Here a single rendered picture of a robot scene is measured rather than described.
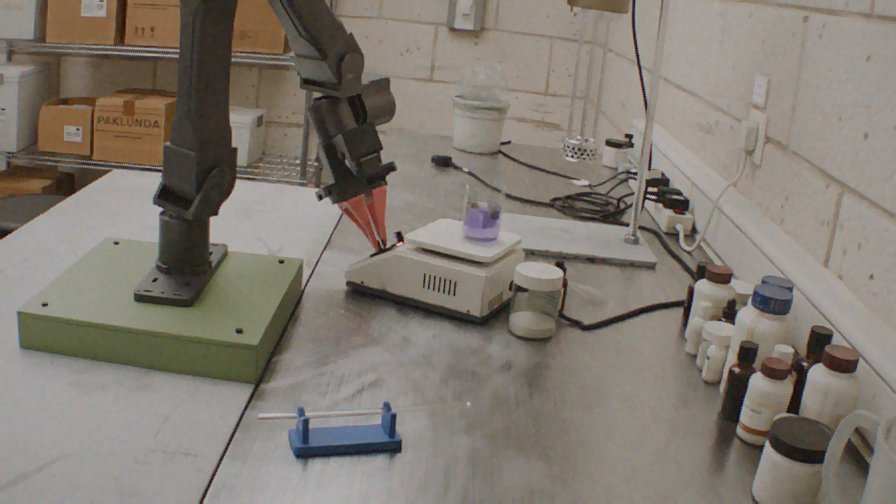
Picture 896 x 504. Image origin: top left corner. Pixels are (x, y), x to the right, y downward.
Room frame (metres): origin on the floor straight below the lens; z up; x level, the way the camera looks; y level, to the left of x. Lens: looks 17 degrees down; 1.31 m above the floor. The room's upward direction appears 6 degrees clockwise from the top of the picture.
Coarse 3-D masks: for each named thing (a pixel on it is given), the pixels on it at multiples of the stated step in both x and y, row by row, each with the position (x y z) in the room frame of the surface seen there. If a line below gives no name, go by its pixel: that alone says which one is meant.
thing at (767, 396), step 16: (768, 368) 0.79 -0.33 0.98; (784, 368) 0.78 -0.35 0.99; (752, 384) 0.79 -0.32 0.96; (768, 384) 0.78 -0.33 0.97; (784, 384) 0.78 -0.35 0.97; (752, 400) 0.78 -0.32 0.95; (768, 400) 0.77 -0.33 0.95; (784, 400) 0.77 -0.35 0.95; (752, 416) 0.78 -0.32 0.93; (768, 416) 0.77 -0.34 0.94; (752, 432) 0.78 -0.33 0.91; (768, 432) 0.77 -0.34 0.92
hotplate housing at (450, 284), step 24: (360, 264) 1.10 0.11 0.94; (384, 264) 1.08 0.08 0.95; (408, 264) 1.07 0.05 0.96; (432, 264) 1.06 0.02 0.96; (456, 264) 1.05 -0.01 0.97; (480, 264) 1.06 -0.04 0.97; (504, 264) 1.08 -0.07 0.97; (360, 288) 1.10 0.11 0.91; (384, 288) 1.08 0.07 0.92; (408, 288) 1.07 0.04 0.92; (432, 288) 1.06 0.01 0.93; (456, 288) 1.04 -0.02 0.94; (480, 288) 1.03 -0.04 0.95; (504, 288) 1.09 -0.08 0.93; (456, 312) 1.05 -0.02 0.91; (480, 312) 1.03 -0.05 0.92
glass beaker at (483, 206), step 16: (480, 192) 1.08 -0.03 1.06; (496, 192) 1.08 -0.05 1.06; (464, 208) 1.10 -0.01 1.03; (480, 208) 1.08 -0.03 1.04; (496, 208) 1.09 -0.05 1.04; (464, 224) 1.09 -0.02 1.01; (480, 224) 1.08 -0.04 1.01; (496, 224) 1.09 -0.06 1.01; (480, 240) 1.08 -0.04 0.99; (496, 240) 1.09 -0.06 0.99
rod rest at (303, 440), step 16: (304, 416) 0.68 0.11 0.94; (384, 416) 0.73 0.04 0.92; (288, 432) 0.70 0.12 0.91; (304, 432) 0.68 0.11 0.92; (320, 432) 0.71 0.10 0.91; (336, 432) 0.71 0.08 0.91; (352, 432) 0.71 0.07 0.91; (368, 432) 0.72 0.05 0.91; (384, 432) 0.72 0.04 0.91; (304, 448) 0.68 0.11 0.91; (320, 448) 0.68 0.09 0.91; (336, 448) 0.69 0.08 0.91; (352, 448) 0.69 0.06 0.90; (368, 448) 0.70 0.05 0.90; (384, 448) 0.70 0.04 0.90; (400, 448) 0.71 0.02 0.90
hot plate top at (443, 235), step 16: (432, 224) 1.15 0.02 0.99; (448, 224) 1.16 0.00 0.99; (416, 240) 1.07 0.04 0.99; (432, 240) 1.08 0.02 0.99; (448, 240) 1.09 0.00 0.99; (464, 240) 1.09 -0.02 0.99; (512, 240) 1.12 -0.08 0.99; (464, 256) 1.05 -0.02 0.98; (480, 256) 1.04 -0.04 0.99; (496, 256) 1.05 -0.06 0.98
